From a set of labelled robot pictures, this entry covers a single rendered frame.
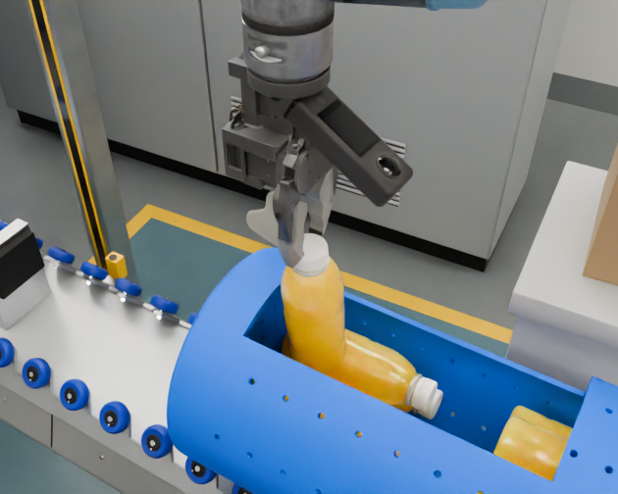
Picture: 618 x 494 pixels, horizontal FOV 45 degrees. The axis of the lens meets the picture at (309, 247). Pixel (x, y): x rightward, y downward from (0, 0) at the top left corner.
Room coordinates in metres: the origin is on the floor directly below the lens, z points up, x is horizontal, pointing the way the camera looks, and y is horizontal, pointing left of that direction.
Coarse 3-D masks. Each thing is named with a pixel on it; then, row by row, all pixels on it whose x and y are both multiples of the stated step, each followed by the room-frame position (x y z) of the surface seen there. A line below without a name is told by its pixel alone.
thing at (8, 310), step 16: (16, 224) 0.86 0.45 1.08; (0, 240) 0.83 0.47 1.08; (16, 240) 0.83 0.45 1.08; (32, 240) 0.85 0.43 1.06; (0, 256) 0.80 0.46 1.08; (16, 256) 0.82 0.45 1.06; (32, 256) 0.84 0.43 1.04; (0, 272) 0.79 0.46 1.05; (16, 272) 0.81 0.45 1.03; (32, 272) 0.83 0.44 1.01; (0, 288) 0.78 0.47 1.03; (16, 288) 0.80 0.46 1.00; (32, 288) 0.84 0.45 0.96; (48, 288) 0.86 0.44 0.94; (0, 304) 0.79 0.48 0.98; (16, 304) 0.81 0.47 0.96; (32, 304) 0.83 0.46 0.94; (0, 320) 0.79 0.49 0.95; (16, 320) 0.80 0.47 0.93
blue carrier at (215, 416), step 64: (256, 256) 0.64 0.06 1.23; (256, 320) 0.63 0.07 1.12; (384, 320) 0.65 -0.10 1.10; (192, 384) 0.49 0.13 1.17; (256, 384) 0.47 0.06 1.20; (320, 384) 0.46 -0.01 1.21; (448, 384) 0.59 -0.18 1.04; (512, 384) 0.56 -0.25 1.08; (192, 448) 0.47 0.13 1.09; (256, 448) 0.43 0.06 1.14; (320, 448) 0.41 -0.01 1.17; (384, 448) 0.40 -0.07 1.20; (448, 448) 0.39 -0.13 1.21; (576, 448) 0.38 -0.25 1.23
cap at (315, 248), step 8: (304, 240) 0.56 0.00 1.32; (312, 240) 0.56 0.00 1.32; (320, 240) 0.56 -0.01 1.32; (304, 248) 0.55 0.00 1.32; (312, 248) 0.55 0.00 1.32; (320, 248) 0.55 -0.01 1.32; (304, 256) 0.54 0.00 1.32; (312, 256) 0.54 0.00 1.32; (320, 256) 0.54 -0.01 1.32; (304, 264) 0.54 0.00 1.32; (312, 264) 0.54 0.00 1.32; (320, 264) 0.54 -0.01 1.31
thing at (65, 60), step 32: (32, 0) 1.17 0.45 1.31; (64, 0) 1.18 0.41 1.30; (64, 32) 1.17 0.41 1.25; (64, 64) 1.15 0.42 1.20; (64, 96) 1.16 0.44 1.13; (96, 96) 1.20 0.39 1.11; (64, 128) 1.17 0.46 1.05; (96, 128) 1.18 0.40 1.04; (96, 160) 1.17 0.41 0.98; (96, 192) 1.15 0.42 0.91; (96, 224) 1.16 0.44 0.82; (96, 256) 1.18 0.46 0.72; (128, 256) 1.19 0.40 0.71
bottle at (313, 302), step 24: (288, 288) 0.54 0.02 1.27; (312, 288) 0.53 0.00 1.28; (336, 288) 0.54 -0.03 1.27; (288, 312) 0.54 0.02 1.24; (312, 312) 0.53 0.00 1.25; (336, 312) 0.54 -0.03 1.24; (288, 336) 0.55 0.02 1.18; (312, 336) 0.53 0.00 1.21; (336, 336) 0.54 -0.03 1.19; (312, 360) 0.54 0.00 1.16; (336, 360) 0.55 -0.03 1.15
